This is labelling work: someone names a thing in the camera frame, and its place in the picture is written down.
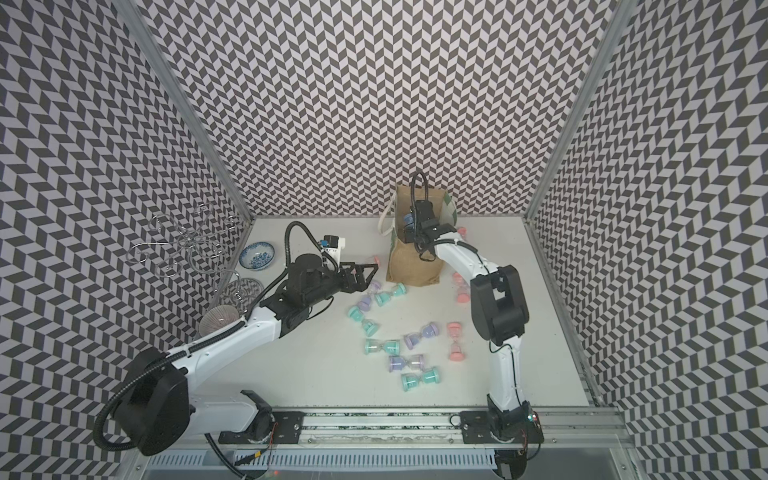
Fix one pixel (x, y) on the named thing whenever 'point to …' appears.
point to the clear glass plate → (241, 294)
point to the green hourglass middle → (391, 347)
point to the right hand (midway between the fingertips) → (417, 238)
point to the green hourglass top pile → (382, 297)
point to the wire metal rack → (175, 245)
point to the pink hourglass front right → (456, 352)
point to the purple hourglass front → (397, 363)
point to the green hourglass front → (411, 380)
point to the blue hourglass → (409, 221)
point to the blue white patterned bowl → (257, 256)
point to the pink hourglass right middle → (463, 291)
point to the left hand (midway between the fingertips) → (367, 268)
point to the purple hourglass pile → (365, 303)
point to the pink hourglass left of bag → (377, 260)
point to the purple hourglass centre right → (413, 339)
